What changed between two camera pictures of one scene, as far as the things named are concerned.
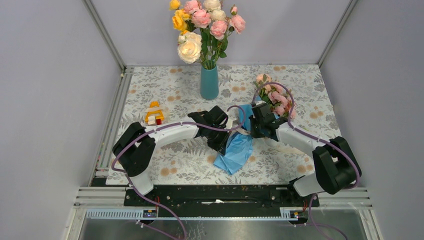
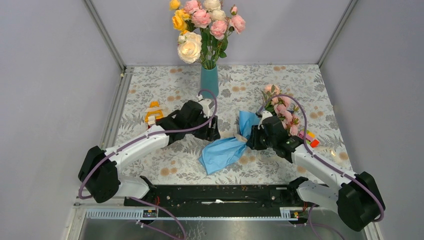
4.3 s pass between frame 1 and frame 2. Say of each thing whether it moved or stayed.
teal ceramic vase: stayed
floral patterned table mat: stayed
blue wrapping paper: moved
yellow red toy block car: stayed
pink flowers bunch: moved
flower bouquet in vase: stayed
